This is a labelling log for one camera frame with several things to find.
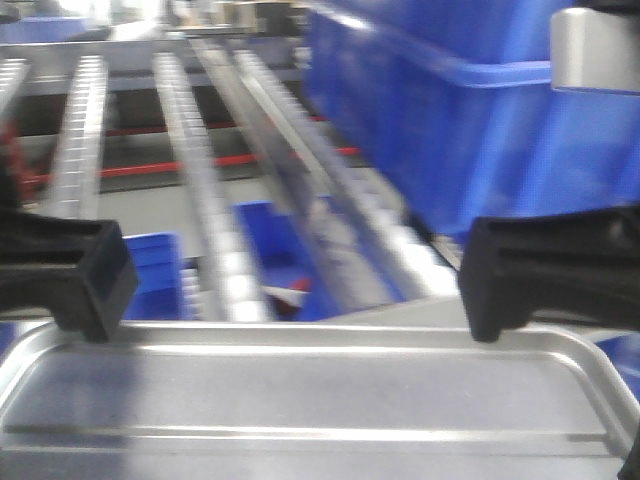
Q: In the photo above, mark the red metal frame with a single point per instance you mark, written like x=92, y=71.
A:
x=186, y=151

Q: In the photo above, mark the large blue plastic crate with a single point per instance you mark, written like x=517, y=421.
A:
x=451, y=101

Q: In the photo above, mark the blue plastic bin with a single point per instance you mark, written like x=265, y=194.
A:
x=289, y=273

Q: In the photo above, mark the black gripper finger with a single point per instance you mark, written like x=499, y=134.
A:
x=80, y=271
x=578, y=269

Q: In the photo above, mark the steel shelf divider rail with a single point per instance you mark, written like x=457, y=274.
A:
x=300, y=186

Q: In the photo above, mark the silver metal tray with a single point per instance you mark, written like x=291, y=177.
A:
x=195, y=400

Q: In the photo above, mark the white roller track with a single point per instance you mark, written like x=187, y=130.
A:
x=228, y=270
x=75, y=172

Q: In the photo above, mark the silver robot arm joint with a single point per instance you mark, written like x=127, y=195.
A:
x=594, y=46

